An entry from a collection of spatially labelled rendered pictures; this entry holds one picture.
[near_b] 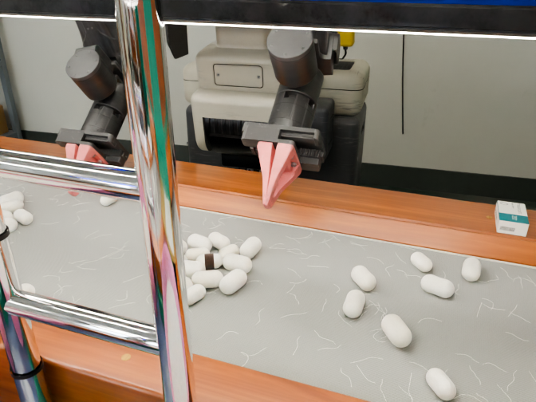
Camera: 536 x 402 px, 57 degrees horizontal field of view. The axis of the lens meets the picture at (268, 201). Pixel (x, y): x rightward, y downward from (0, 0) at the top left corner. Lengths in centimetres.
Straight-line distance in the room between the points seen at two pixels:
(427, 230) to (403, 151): 198
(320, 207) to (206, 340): 29
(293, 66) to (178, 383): 39
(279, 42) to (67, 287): 38
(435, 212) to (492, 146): 196
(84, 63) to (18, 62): 257
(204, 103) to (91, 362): 82
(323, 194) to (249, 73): 51
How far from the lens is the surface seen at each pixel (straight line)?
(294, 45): 62
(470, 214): 75
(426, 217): 72
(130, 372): 46
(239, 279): 57
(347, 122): 144
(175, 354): 36
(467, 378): 51
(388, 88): 258
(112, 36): 90
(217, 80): 122
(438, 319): 57
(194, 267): 59
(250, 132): 64
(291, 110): 65
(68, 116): 330
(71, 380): 50
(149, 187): 29
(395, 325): 52
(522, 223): 71
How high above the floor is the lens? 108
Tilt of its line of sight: 26 degrees down
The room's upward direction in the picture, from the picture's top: straight up
